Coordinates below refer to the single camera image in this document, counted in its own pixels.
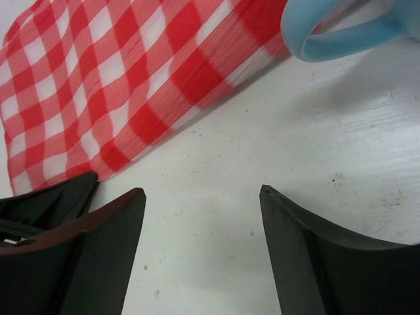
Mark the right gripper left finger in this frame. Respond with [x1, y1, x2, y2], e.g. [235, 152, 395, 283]
[1, 188, 146, 314]

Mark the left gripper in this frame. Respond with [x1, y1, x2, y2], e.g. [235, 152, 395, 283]
[1, 172, 99, 243]

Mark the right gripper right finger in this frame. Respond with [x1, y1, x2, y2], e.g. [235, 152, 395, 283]
[259, 185, 419, 314]

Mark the red checkered cloth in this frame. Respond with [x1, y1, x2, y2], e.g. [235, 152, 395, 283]
[1, 1, 287, 195]

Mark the blue mug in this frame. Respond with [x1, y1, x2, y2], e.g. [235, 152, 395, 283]
[280, 0, 419, 62]

